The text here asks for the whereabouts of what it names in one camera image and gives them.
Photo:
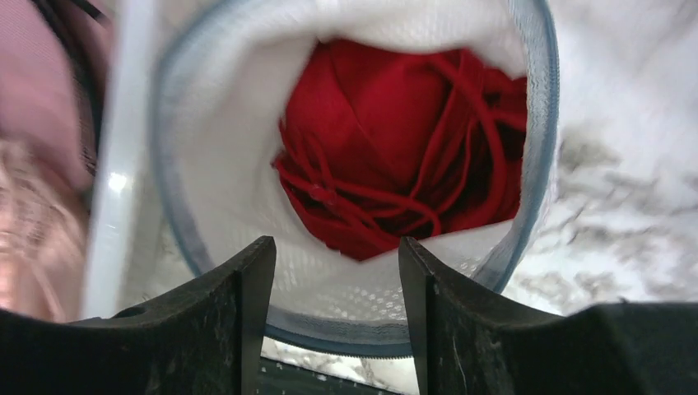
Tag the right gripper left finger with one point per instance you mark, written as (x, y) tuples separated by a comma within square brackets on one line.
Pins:
[(203, 337)]

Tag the white plastic laundry basket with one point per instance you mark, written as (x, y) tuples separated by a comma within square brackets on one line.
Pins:
[(126, 211)]

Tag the red bra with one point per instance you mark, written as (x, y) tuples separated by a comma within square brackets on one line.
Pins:
[(380, 145)]

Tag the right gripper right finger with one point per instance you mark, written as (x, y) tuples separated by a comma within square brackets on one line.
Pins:
[(467, 339)]

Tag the peach lace bra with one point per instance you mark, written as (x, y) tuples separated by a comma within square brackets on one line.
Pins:
[(43, 238)]

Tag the pink black bra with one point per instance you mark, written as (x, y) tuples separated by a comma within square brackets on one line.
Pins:
[(55, 58)]

